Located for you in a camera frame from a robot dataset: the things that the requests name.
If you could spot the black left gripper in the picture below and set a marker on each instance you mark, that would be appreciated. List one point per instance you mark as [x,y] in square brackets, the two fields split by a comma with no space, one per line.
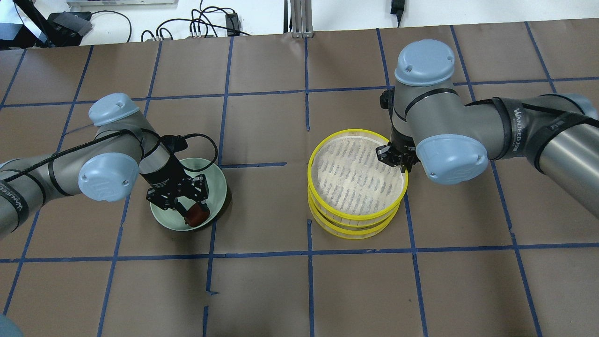
[164,177]

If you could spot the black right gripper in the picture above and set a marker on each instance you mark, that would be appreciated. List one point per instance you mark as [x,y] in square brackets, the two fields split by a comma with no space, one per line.
[403,146]

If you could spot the brown bun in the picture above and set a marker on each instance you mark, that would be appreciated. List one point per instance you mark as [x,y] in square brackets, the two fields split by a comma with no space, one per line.
[197,214]

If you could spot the yellow top steamer layer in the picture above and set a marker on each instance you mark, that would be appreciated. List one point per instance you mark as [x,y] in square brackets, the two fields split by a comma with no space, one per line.
[347,182]

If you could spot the yellow steamer layer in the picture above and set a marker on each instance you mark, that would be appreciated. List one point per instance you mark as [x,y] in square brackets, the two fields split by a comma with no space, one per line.
[346,231]
[347,182]

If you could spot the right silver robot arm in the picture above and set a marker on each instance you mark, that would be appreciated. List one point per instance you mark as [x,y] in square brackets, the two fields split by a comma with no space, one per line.
[557,133]

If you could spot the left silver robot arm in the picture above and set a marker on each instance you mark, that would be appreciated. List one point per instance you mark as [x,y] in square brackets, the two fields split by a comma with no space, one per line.
[125,147]

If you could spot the yellow bottom steamer layer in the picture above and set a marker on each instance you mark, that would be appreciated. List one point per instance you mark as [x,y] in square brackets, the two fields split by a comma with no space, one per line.
[346,231]

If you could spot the light green bowl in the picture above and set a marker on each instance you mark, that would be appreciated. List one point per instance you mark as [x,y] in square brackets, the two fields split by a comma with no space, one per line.
[217,193]

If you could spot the black power adapter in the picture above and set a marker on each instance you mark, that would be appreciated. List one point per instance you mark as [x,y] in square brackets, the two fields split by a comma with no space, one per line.
[398,7]

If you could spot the aluminium frame post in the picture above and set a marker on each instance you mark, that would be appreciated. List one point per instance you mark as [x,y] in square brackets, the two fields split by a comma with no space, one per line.
[301,18]

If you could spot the black camera stand base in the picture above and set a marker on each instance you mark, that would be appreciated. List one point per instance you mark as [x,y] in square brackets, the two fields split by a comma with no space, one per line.
[70,27]

